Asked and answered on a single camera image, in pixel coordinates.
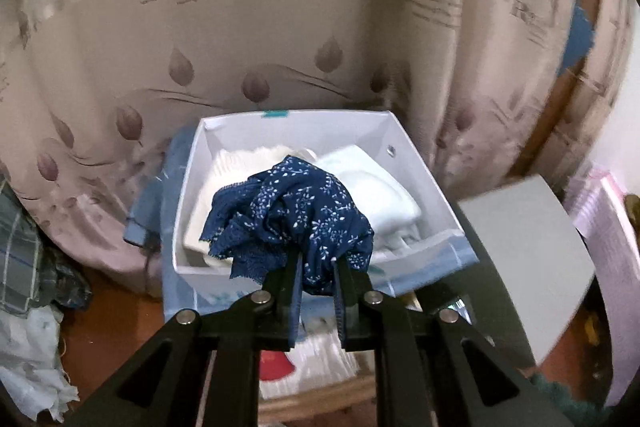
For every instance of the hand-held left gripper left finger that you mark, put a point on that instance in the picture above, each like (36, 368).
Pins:
(295, 307)

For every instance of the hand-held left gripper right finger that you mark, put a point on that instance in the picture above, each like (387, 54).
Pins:
(341, 307)

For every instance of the wooden drawer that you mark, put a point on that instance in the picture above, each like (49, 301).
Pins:
(320, 401)

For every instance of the dark blue floral underwear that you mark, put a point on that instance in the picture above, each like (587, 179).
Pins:
(300, 207)

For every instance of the plain white underwear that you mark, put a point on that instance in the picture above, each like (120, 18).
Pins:
(380, 192)

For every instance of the white ribbed underwear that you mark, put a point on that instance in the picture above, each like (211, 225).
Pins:
(225, 177)

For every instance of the white cardboard box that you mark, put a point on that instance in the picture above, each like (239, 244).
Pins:
(199, 177)

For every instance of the person's right forearm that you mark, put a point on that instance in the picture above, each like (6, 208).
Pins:
(560, 394)

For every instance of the white underwear pile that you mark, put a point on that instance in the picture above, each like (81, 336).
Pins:
(325, 357)

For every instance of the blue checked cloth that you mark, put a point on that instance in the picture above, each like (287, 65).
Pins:
(440, 257)

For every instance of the red cloth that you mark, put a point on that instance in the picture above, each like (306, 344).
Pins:
(275, 364)

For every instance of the grey board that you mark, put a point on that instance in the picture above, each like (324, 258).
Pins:
(525, 247)

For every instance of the white mesh basket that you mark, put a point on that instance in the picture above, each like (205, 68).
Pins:
(610, 257)

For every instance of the white crumpled cloth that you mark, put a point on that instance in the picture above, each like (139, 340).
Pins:
(30, 357)

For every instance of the green plaid blanket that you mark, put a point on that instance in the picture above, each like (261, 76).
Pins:
(20, 257)

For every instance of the leaf print curtain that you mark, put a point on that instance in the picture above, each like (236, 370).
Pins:
(150, 57)

